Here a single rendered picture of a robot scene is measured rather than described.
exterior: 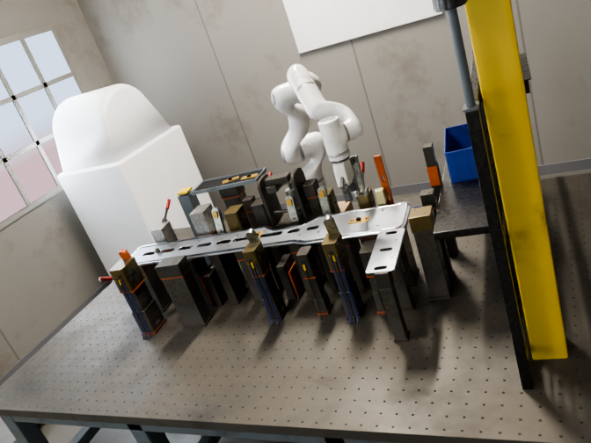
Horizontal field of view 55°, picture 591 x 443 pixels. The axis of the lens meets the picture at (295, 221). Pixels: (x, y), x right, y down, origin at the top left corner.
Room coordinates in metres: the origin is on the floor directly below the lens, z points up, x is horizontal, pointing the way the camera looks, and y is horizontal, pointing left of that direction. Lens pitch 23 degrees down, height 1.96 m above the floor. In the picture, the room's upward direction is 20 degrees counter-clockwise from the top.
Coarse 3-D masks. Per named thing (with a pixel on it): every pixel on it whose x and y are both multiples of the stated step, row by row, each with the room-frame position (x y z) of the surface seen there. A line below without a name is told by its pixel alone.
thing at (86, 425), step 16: (0, 416) 2.23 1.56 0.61; (16, 432) 2.21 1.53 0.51; (32, 432) 2.23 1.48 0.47; (80, 432) 2.44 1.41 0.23; (96, 432) 2.47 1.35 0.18; (144, 432) 1.81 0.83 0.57; (160, 432) 1.86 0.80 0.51; (176, 432) 1.73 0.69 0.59; (192, 432) 1.69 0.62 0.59; (208, 432) 1.65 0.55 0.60; (224, 432) 1.62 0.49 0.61; (240, 432) 1.58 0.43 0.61
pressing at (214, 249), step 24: (336, 216) 2.19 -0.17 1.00; (360, 216) 2.11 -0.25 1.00; (384, 216) 2.03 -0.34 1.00; (408, 216) 1.97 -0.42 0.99; (192, 240) 2.50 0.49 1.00; (216, 240) 2.39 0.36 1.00; (264, 240) 2.21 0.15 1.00; (288, 240) 2.13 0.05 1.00; (312, 240) 2.05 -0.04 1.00; (144, 264) 2.43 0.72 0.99
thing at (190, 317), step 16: (176, 256) 2.30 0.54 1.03; (160, 272) 2.25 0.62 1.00; (176, 272) 2.22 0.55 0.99; (192, 272) 2.28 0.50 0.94; (176, 288) 2.24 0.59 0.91; (192, 288) 2.24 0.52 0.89; (176, 304) 2.26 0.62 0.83; (192, 304) 2.22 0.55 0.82; (192, 320) 2.24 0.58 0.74; (208, 320) 2.24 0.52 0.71
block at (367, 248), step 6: (372, 240) 1.91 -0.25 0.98; (366, 246) 1.88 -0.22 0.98; (372, 246) 1.86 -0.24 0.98; (360, 252) 1.85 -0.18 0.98; (366, 252) 1.83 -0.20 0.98; (366, 258) 1.83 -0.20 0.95; (366, 264) 1.84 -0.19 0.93; (366, 276) 1.85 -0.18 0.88; (372, 276) 1.84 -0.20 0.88; (372, 282) 1.85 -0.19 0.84; (372, 288) 1.85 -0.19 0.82; (378, 294) 1.84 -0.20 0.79; (378, 300) 1.84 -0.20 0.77; (378, 306) 1.85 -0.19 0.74; (384, 306) 1.84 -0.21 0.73; (378, 312) 1.84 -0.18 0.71; (384, 312) 1.82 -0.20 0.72; (384, 318) 1.81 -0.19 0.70
